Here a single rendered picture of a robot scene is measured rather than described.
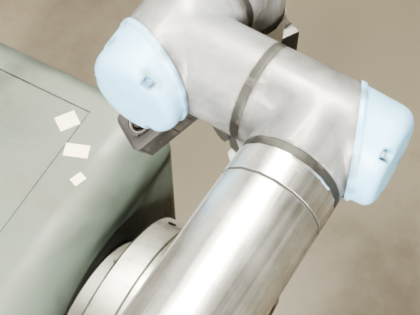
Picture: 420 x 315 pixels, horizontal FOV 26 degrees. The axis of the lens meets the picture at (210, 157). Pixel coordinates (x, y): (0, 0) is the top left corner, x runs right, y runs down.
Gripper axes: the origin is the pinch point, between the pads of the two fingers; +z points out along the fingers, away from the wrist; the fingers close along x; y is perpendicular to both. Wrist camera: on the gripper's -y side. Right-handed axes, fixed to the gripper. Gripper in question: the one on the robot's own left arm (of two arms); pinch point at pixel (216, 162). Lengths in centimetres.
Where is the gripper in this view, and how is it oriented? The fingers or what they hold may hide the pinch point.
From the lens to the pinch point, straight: 96.0
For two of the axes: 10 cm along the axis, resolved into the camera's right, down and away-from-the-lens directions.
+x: -4.7, -7.6, 4.5
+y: 8.8, -4.1, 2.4
